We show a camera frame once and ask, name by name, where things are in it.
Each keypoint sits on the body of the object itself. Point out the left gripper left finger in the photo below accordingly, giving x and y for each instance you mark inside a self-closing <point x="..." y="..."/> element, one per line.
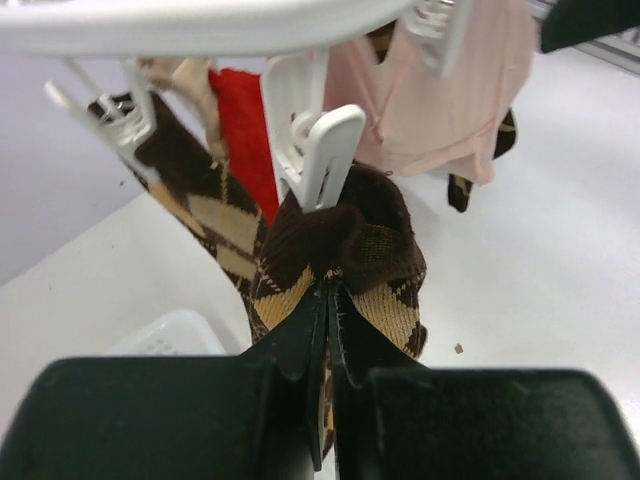
<point x="257" y="415"/>

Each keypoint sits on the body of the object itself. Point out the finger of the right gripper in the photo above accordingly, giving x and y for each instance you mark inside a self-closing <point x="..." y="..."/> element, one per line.
<point x="573" y="22"/>

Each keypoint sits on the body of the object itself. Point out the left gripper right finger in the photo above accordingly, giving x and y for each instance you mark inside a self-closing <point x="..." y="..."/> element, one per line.
<point x="398" y="419"/>

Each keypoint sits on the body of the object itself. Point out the brown checkered sock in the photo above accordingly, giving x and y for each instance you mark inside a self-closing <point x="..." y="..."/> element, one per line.
<point x="204" y="195"/>
<point x="460" y="186"/>

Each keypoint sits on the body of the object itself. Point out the red sock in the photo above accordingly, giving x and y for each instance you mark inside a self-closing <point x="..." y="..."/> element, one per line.
<point x="240" y="108"/>

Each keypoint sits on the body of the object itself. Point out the white plastic sock hanger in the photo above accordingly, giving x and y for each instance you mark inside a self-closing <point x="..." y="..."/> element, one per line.
<point x="217" y="28"/>

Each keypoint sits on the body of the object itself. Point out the white hanger end clip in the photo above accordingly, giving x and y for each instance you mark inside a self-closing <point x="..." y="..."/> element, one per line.
<point x="123" y="126"/>

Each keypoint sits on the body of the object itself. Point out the white plastic bin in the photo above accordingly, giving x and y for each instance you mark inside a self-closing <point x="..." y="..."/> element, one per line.
<point x="180" y="332"/>

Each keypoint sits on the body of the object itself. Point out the pink sock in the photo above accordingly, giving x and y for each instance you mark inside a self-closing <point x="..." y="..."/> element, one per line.
<point x="416" y="121"/>

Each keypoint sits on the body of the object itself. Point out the brown checkered hanging sock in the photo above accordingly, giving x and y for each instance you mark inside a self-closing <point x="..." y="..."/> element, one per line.
<point x="460" y="186"/>

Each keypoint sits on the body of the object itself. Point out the cream patterned sock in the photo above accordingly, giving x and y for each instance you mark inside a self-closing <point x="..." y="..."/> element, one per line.
<point x="188" y="79"/>

